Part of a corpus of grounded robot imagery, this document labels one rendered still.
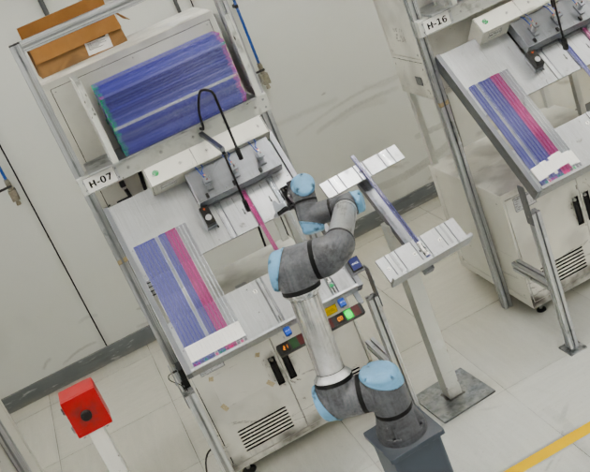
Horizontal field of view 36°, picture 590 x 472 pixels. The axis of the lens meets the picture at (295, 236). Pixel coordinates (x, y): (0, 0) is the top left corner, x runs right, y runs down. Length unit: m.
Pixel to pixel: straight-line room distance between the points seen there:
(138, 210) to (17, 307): 1.82
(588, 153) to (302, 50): 2.00
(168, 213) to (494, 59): 1.45
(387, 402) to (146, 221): 1.23
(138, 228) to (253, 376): 0.75
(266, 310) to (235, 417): 0.60
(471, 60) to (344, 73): 1.53
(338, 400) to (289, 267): 0.42
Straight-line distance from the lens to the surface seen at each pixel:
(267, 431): 3.74
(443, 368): 3.67
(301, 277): 2.53
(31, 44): 3.35
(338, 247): 2.52
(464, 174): 3.92
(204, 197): 3.33
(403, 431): 2.69
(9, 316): 5.10
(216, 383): 3.57
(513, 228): 3.87
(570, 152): 3.61
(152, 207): 3.40
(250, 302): 3.23
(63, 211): 4.95
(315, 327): 2.58
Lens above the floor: 2.18
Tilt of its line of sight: 22 degrees down
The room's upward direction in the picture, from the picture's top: 22 degrees counter-clockwise
